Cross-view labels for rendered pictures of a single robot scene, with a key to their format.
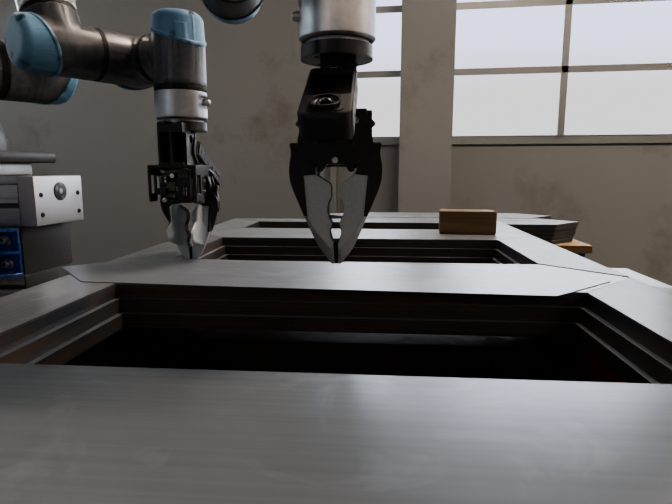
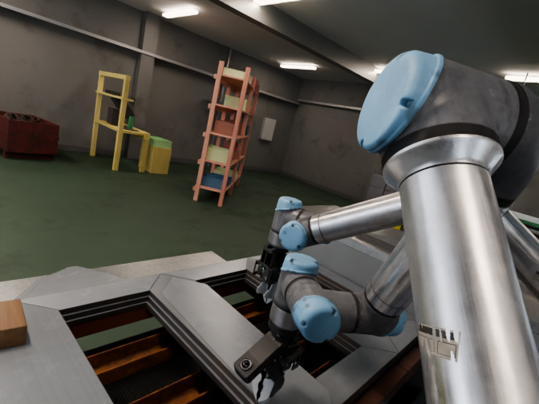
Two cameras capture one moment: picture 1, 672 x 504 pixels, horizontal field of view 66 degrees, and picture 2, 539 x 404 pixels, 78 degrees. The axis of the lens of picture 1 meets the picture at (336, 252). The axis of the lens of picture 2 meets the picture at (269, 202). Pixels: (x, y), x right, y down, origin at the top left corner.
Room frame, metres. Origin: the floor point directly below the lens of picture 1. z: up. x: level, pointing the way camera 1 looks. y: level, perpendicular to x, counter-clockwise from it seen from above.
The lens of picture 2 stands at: (1.38, 0.54, 1.47)
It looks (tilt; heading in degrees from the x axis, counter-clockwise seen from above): 12 degrees down; 216
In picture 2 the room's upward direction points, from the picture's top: 14 degrees clockwise
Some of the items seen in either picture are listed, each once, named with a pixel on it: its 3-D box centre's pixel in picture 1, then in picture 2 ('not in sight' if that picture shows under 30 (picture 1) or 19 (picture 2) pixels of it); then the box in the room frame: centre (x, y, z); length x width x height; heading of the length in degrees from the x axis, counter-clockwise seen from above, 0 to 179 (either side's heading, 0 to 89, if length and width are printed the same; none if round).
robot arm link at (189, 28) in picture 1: (177, 53); (297, 282); (0.80, 0.23, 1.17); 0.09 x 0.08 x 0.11; 51
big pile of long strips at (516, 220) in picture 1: (441, 226); not in sight; (1.69, -0.35, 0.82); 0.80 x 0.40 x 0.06; 85
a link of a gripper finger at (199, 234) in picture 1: (196, 234); (264, 380); (0.79, 0.21, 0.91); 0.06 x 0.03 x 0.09; 175
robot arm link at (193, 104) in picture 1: (183, 108); (286, 313); (0.79, 0.23, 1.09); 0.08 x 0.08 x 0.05
